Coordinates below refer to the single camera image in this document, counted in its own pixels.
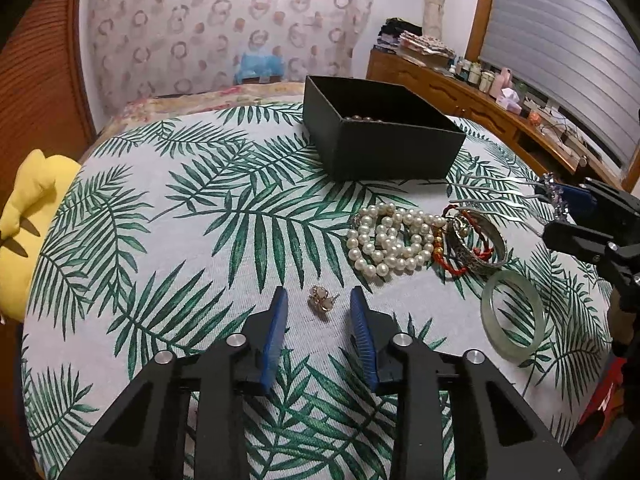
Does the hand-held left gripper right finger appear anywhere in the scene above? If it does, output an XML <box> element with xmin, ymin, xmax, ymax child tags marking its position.
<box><xmin>349</xmin><ymin>286</ymin><xmax>582</xmax><ymax>480</ymax></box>

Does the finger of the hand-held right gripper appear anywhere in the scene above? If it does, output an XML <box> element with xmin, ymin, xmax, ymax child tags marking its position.
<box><xmin>561</xmin><ymin>177</ymin><xmax>640</xmax><ymax>228</ymax></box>
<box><xmin>542</xmin><ymin>220</ymin><xmax>640</xmax><ymax>273</ymax></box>

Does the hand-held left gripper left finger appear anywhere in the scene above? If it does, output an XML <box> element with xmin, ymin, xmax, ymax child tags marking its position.
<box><xmin>60</xmin><ymin>286</ymin><xmax>290</xmax><ymax>480</ymax></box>

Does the gold flower earring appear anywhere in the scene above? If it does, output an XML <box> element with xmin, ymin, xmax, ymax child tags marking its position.
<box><xmin>307</xmin><ymin>285</ymin><xmax>341</xmax><ymax>317</ymax></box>

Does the silver jeweled hair comb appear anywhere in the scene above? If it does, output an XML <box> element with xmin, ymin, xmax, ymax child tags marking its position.
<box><xmin>449</xmin><ymin>172</ymin><xmax>573</xmax><ymax>238</ymax></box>

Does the black jewelry box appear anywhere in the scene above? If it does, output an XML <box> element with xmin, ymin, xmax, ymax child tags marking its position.
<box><xmin>302</xmin><ymin>75</ymin><xmax>467</xmax><ymax>184</ymax></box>

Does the pale green jade bangle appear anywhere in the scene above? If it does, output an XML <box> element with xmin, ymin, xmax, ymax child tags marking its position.
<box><xmin>480</xmin><ymin>270</ymin><xmax>547</xmax><ymax>361</ymax></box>

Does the silver engraved bangle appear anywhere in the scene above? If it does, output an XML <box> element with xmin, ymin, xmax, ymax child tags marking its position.
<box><xmin>446</xmin><ymin>210</ymin><xmax>507</xmax><ymax>277</ymax></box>

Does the red object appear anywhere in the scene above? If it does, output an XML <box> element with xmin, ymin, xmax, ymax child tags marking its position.
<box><xmin>574</xmin><ymin>352</ymin><xmax>632</xmax><ymax>443</ymax></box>

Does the white and pink tissue pack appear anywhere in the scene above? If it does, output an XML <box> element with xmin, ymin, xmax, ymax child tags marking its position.
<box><xmin>495</xmin><ymin>87</ymin><xmax>524</xmax><ymax>117</ymax></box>

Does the green leaf print tablecloth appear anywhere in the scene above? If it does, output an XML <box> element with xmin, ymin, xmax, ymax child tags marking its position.
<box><xmin>20</xmin><ymin>102</ymin><xmax>622</xmax><ymax>480</ymax></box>

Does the row of small jars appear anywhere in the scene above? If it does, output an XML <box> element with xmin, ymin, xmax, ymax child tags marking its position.
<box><xmin>446</xmin><ymin>57</ymin><xmax>497</xmax><ymax>93</ymax></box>

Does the grey window blind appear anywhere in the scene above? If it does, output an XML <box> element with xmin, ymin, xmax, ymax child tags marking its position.
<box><xmin>477</xmin><ymin>0</ymin><xmax>640</xmax><ymax>172</ymax></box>

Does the wooden sideboard cabinet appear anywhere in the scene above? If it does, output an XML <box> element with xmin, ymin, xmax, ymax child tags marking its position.
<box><xmin>366</xmin><ymin>48</ymin><xmax>626</xmax><ymax>192</ymax></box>

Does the pile of folded clothes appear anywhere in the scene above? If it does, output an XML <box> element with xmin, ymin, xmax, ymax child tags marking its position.
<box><xmin>372</xmin><ymin>17</ymin><xmax>457</xmax><ymax>69</ymax></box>

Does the floral bed sheet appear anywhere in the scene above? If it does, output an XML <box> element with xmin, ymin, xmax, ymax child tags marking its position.
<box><xmin>106</xmin><ymin>82</ymin><xmax>308</xmax><ymax>133</ymax></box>

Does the blue plastic bag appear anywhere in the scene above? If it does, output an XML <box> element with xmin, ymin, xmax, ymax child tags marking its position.
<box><xmin>233</xmin><ymin>52</ymin><xmax>287</xmax><ymax>84</ymax></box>

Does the yellow plush toy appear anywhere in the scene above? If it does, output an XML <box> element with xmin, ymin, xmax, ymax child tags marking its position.
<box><xmin>0</xmin><ymin>149</ymin><xmax>82</xmax><ymax>322</ymax></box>

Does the white pearl necklace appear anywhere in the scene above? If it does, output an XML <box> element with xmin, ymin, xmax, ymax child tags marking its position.
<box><xmin>346</xmin><ymin>203</ymin><xmax>449</xmax><ymax>280</ymax></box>

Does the red and gold bead bracelet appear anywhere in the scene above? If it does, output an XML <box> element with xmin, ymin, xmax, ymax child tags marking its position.
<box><xmin>430</xmin><ymin>202</ymin><xmax>501</xmax><ymax>281</ymax></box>

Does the ring patterned hanging fabric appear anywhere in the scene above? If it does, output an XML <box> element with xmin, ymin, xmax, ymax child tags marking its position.
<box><xmin>80</xmin><ymin>0</ymin><xmax>377</xmax><ymax>117</ymax></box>

